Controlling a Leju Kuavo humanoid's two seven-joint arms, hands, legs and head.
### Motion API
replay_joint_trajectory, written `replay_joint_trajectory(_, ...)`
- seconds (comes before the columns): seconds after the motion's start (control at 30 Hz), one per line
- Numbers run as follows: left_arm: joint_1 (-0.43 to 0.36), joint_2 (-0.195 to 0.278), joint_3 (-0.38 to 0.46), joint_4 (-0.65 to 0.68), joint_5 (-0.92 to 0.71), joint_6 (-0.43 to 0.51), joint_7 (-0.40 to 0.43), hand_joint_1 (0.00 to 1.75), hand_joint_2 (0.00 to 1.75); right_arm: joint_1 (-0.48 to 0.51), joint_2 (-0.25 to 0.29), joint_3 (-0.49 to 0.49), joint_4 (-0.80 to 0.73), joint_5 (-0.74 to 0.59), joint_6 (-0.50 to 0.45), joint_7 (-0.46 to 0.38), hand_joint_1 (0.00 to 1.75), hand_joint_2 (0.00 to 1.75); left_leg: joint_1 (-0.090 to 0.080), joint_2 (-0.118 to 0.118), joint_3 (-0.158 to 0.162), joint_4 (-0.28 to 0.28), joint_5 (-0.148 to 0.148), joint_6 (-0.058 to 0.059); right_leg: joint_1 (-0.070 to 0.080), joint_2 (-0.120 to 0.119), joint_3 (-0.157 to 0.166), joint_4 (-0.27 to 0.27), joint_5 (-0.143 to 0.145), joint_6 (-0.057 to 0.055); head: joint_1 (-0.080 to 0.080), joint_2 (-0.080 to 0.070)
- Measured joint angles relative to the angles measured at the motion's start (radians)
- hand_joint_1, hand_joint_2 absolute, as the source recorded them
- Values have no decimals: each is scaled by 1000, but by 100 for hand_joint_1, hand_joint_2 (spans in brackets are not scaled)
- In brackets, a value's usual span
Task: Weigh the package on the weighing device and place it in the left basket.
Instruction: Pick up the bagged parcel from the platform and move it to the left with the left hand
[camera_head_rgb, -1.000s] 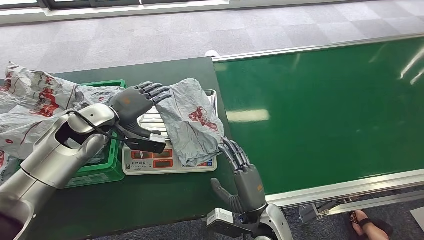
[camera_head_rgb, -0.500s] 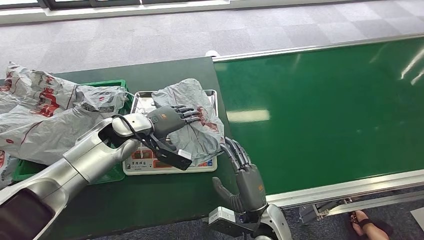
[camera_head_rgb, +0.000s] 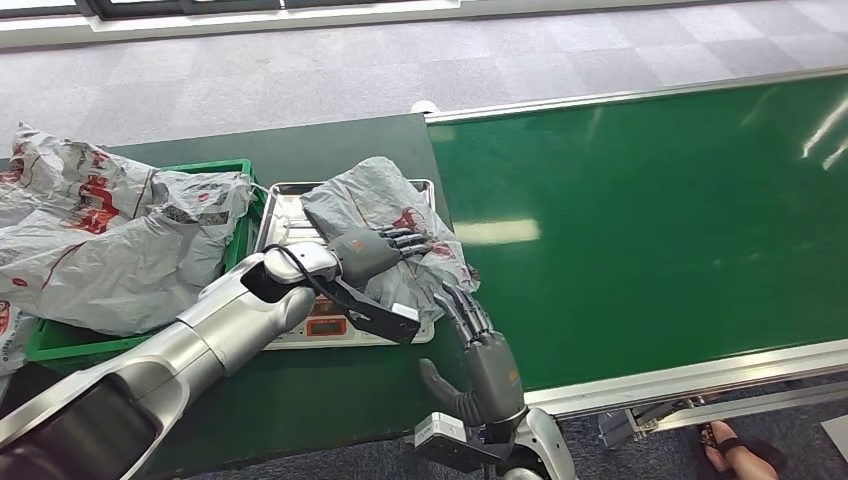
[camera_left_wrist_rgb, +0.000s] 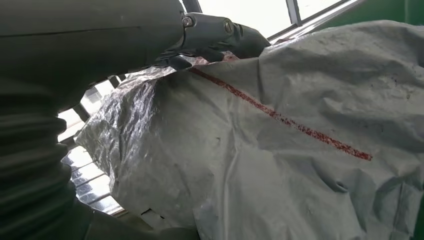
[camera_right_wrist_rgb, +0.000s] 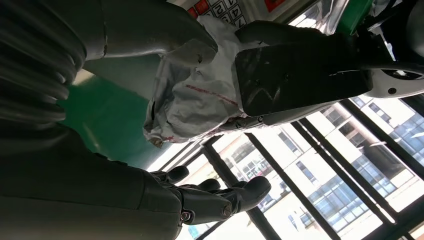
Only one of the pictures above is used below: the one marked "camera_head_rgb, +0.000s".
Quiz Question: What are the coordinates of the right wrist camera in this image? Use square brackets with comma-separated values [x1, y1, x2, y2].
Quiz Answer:
[404, 411, 513, 476]

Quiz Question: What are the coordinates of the white scale with steel tray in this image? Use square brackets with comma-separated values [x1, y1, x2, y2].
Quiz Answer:
[254, 178, 439, 351]

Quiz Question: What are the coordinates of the person's foot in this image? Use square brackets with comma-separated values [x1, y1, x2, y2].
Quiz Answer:
[703, 421, 782, 480]

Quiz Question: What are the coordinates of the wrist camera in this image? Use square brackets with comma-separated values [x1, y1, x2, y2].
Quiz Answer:
[317, 276, 423, 346]
[404, 411, 513, 476]

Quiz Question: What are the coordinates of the small grey courier package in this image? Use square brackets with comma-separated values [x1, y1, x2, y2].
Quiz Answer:
[301, 156, 482, 331]

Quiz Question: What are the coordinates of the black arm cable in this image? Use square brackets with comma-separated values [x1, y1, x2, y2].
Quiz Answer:
[262, 243, 372, 321]

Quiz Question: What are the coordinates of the green conveyor belt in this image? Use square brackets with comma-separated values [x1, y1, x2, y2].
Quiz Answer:
[410, 66, 848, 448]

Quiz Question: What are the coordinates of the white flat panel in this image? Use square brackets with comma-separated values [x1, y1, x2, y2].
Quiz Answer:
[820, 415, 848, 460]

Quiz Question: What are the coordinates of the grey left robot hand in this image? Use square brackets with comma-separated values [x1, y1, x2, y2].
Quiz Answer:
[327, 225, 436, 288]

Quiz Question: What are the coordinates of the grey package with red print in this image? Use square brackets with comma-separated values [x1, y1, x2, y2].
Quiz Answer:
[0, 122, 160, 234]

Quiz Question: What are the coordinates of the green plastic basket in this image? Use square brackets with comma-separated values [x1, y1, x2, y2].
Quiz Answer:
[26, 158, 268, 364]

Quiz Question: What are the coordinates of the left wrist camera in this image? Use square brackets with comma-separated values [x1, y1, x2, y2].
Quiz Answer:
[317, 276, 423, 346]

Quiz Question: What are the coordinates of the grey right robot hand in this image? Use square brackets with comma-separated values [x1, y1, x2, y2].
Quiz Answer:
[419, 281, 527, 429]

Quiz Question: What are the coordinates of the large grey courier package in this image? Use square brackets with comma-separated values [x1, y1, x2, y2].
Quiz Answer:
[0, 168, 257, 337]

